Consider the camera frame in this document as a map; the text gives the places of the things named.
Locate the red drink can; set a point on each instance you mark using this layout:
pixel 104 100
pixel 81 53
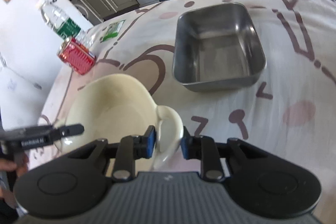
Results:
pixel 77 56

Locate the steel square tray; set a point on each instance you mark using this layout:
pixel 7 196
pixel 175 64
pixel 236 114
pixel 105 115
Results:
pixel 217 48

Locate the pink cartoon tablecloth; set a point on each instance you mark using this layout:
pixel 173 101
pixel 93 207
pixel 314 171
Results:
pixel 290 111

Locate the person left hand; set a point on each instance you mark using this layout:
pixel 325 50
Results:
pixel 10 171

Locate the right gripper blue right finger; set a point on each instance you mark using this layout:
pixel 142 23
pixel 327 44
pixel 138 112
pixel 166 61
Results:
pixel 204 149

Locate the clear plastic water bottle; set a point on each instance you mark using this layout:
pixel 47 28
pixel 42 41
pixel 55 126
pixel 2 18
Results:
pixel 63 25

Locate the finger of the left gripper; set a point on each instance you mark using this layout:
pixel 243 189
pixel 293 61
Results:
pixel 70 130

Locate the green snack packet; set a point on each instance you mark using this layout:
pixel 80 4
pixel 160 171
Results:
pixel 112 31

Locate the cream two-handled bowl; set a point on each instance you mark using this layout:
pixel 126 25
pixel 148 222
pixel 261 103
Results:
pixel 116 106

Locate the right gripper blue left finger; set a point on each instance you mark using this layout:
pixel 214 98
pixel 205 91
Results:
pixel 130 149

